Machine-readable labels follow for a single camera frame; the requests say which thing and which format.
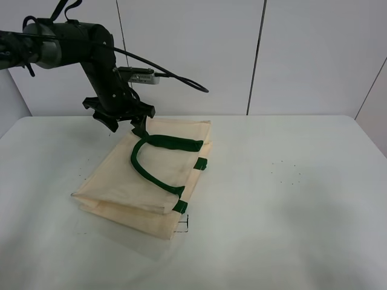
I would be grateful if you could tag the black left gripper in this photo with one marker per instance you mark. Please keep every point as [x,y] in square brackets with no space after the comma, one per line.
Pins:
[124,105]

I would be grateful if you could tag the white linen bag green handles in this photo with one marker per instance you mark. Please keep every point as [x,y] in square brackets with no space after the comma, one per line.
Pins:
[146,181]

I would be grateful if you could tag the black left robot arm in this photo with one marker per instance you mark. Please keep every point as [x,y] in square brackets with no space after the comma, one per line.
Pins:
[49,45]

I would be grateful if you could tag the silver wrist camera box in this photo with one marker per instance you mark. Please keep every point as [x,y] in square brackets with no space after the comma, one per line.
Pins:
[138,75]

